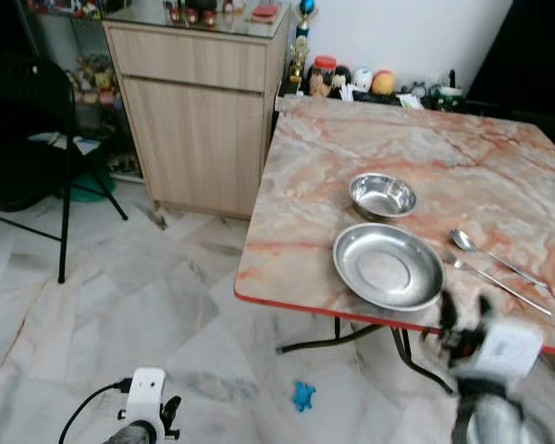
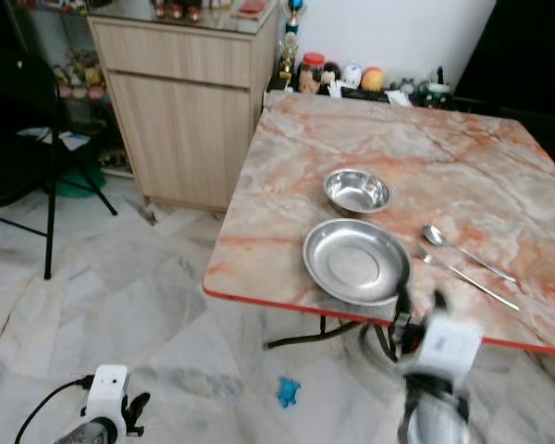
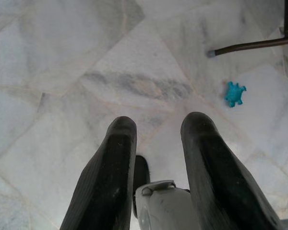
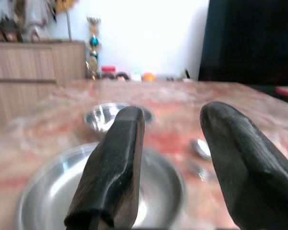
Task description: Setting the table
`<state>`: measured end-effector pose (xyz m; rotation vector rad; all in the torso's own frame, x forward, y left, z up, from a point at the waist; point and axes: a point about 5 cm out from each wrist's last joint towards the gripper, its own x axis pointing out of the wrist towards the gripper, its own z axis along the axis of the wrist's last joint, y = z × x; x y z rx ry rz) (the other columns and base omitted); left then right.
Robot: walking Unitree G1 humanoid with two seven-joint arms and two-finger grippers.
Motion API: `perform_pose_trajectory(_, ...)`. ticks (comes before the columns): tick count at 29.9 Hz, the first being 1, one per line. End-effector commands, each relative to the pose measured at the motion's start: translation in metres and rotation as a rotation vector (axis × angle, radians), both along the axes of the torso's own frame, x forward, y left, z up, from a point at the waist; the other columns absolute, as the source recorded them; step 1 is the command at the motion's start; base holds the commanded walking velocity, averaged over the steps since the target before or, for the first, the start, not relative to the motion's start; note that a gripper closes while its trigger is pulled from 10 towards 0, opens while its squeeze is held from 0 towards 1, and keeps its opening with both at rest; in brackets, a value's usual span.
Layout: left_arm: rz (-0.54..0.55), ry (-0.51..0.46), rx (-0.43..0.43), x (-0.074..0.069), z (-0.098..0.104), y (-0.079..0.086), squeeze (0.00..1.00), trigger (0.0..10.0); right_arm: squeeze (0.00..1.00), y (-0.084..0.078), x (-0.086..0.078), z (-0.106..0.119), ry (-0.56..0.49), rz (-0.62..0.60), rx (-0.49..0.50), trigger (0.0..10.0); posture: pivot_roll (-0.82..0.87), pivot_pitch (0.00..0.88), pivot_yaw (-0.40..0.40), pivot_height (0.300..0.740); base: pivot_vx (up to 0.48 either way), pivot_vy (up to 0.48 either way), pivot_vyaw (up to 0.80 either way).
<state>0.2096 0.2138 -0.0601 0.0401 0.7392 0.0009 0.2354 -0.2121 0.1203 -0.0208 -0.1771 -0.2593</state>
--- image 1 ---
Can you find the large steel plate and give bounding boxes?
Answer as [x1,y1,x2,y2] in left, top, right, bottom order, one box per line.
[332,223,445,312]

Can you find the steel fork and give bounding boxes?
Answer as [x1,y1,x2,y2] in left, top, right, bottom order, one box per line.
[441,252,553,317]

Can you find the black metal table legs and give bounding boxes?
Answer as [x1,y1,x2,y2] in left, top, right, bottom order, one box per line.
[276,316,456,395]

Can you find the steel spoon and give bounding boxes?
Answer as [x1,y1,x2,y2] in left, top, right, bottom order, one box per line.
[450,228,549,290]

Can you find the small blue toy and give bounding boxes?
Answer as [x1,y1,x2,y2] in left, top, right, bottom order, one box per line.
[292,380,317,413]

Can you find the small steel bowl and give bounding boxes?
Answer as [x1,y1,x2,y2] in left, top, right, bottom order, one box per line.
[350,172,418,220]

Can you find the dark green mug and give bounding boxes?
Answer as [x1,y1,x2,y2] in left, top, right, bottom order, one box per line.
[434,69,464,111]

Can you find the green plastic basin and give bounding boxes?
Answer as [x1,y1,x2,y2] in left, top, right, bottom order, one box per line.
[68,165,118,204]

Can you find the orange round figurine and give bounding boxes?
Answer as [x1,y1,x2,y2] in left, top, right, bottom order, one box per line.
[370,69,398,97]

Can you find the small white figurine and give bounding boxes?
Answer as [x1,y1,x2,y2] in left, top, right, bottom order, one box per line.
[351,67,374,94]

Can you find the black haired doll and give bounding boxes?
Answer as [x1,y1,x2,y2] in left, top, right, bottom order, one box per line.
[332,65,354,95]

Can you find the light wooden cabinet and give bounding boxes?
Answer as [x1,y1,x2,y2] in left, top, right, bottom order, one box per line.
[104,7,293,220]

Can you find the red lidded jar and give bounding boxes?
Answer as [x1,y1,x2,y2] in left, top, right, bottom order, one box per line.
[309,55,339,98]

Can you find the white paper sheet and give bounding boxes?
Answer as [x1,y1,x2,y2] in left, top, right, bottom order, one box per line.
[28,129,104,155]

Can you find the gold trophy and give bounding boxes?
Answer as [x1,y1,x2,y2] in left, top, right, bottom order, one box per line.
[290,0,316,91]

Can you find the black folding chair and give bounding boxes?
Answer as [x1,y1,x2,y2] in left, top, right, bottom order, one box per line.
[0,54,129,284]

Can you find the glass display shelf with toys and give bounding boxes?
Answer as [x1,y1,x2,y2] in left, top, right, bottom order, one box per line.
[18,0,123,179]

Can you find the flat red box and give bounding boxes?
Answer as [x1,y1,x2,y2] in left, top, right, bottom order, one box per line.
[249,4,284,25]

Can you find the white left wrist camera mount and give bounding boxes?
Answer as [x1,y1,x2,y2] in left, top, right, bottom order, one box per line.
[124,368,167,427]

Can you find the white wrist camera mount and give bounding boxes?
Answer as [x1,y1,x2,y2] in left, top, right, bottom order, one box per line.
[124,368,167,427]
[462,319,545,386]

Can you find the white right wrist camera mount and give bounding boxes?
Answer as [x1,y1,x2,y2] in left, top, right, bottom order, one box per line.
[462,319,545,386]

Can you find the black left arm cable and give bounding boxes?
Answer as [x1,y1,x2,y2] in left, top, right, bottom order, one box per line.
[58,378,132,444]

